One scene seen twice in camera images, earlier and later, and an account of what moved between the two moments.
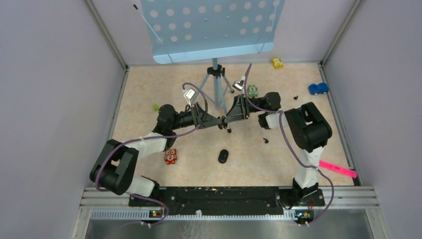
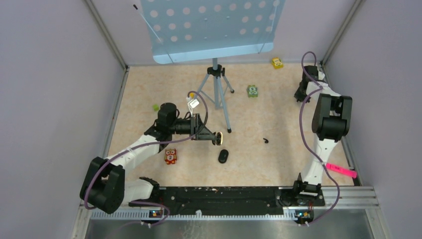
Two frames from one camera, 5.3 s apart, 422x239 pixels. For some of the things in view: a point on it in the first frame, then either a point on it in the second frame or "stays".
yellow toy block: [277, 63] stays
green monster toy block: [252, 91] stays
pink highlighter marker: [339, 168] stays
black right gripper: [240, 110] → [298, 96]
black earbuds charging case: [223, 156] stays
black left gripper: [197, 114] → [205, 134]
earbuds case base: [223, 123] → [219, 135]
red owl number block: [170, 156] stays
